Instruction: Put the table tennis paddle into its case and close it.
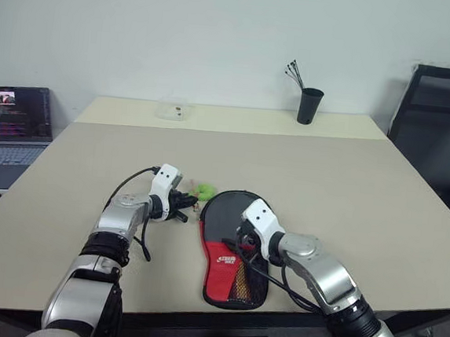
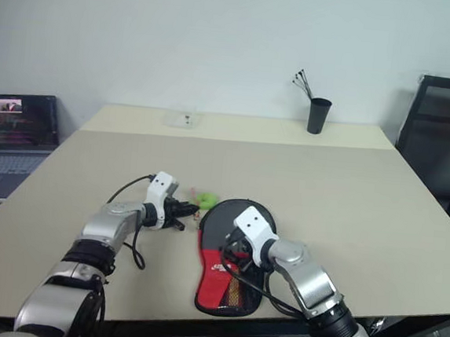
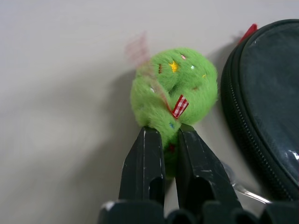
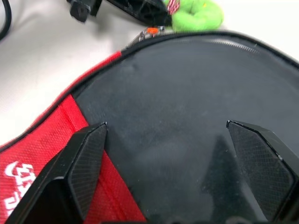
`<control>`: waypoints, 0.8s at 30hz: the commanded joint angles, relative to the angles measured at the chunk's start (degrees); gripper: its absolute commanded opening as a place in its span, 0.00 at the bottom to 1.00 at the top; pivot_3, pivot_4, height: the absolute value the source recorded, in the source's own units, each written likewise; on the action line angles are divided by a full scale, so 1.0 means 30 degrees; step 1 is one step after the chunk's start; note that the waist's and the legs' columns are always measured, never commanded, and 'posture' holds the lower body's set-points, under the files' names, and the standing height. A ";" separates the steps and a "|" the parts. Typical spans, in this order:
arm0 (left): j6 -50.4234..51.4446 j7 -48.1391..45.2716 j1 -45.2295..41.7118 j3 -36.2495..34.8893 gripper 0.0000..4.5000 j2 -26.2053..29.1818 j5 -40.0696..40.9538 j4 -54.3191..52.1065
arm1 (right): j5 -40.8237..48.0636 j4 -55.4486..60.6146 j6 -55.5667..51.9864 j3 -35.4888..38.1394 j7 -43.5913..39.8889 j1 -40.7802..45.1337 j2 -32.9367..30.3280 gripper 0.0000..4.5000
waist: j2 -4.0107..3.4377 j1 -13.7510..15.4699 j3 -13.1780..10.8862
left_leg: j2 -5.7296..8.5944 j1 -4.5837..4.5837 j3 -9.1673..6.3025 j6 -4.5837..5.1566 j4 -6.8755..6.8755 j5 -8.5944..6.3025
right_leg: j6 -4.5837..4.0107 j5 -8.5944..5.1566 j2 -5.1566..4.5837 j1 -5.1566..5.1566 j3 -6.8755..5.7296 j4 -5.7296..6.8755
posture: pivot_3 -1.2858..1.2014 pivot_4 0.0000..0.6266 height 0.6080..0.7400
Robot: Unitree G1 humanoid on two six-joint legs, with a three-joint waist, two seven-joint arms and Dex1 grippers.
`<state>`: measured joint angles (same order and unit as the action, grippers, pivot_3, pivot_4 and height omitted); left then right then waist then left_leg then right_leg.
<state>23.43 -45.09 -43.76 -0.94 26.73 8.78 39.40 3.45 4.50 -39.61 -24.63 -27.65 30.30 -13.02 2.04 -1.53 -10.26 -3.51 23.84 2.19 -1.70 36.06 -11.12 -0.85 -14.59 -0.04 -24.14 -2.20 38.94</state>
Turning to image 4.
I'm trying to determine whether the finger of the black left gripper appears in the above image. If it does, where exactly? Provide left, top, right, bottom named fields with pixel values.
left=105, top=0, right=173, bottom=26

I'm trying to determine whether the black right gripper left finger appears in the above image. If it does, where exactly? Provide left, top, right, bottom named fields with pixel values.
left=4, top=121, right=108, bottom=224

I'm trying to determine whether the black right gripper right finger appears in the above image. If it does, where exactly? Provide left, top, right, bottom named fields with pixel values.
left=226, top=120, right=299, bottom=224

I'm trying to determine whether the black zippered pouch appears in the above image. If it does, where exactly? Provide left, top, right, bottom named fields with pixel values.
left=0, top=30, right=299, bottom=224

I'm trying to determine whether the green plush zipper charm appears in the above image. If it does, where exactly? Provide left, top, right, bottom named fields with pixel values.
left=163, top=0, right=225, bottom=32

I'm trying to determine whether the black rubber table tennis paddle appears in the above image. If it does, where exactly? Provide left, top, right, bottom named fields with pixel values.
left=72, top=37, right=299, bottom=222

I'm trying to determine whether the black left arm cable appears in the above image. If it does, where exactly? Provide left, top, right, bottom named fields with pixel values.
left=0, top=0, right=12, bottom=42

